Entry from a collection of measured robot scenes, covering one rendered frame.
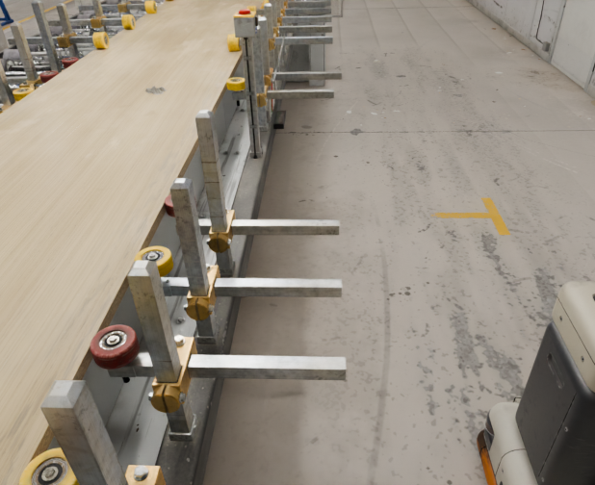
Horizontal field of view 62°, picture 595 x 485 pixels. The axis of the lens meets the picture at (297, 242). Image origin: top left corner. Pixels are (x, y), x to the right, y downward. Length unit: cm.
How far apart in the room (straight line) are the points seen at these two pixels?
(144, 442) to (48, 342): 31
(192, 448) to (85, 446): 43
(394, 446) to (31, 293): 125
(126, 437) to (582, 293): 103
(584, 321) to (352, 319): 123
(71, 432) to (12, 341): 47
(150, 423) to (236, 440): 73
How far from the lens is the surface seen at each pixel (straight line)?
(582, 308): 124
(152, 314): 81
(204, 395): 110
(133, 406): 123
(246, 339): 218
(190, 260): 105
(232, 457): 184
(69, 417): 59
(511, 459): 160
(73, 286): 113
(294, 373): 93
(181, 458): 103
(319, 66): 505
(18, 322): 109
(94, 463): 66
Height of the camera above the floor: 155
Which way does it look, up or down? 35 degrees down
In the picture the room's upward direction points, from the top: 2 degrees counter-clockwise
